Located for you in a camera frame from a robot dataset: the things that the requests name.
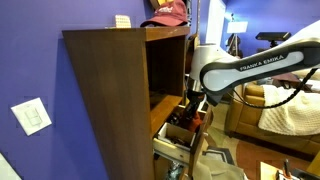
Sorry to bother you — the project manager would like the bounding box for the tall brown wooden cabinet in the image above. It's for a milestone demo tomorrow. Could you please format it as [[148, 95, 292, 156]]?
[[61, 25, 192, 180]]

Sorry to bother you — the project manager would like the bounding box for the maroon baseball cap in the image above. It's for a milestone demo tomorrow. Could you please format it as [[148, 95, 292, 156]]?
[[139, 0, 190, 28]]

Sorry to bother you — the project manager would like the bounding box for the white light switch plate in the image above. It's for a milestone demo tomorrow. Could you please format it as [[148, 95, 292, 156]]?
[[10, 96, 53, 137]]

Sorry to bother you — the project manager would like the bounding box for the grey cloth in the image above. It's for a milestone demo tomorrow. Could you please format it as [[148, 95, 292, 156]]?
[[191, 154, 248, 180]]

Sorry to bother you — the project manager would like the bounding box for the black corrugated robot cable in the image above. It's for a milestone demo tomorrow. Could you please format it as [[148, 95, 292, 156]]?
[[229, 67, 320, 110]]

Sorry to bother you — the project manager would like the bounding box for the black flat device on stand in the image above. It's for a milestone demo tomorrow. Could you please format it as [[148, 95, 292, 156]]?
[[255, 31, 292, 50]]

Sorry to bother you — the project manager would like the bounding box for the multicolour patterned rug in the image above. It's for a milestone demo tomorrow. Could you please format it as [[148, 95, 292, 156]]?
[[201, 128, 320, 180]]

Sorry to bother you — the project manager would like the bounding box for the cream knitted blanket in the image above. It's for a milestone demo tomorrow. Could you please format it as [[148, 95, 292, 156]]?
[[257, 68, 320, 136]]

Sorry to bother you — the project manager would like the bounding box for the white flat panel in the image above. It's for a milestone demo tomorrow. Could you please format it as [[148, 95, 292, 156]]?
[[0, 152, 22, 180]]

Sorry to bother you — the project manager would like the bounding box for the light wooden table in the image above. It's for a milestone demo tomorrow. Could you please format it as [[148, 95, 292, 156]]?
[[259, 161, 320, 180]]

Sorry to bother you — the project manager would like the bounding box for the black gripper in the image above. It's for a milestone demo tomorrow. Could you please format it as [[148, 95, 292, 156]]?
[[182, 90, 207, 124]]

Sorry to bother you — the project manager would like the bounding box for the black upright handle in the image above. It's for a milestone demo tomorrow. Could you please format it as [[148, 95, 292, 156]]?
[[282, 158, 292, 178]]

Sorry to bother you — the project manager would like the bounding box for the tan leather sofa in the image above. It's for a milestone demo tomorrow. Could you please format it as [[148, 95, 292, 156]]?
[[223, 79, 320, 158]]

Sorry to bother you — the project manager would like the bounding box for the white panel door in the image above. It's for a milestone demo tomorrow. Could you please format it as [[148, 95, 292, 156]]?
[[204, 0, 228, 48]]

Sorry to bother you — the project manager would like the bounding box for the tripod with white board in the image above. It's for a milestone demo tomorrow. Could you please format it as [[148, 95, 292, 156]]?
[[226, 13, 250, 60]]

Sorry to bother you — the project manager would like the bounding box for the beige grid block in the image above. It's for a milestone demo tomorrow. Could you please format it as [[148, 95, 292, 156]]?
[[114, 13, 133, 29]]

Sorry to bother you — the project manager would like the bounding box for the orange head sock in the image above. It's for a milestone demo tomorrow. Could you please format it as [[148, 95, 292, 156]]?
[[181, 112, 204, 133]]

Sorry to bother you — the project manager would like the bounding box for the brown drawer with white rail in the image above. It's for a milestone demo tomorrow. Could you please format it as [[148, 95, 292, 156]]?
[[152, 103, 215, 178]]

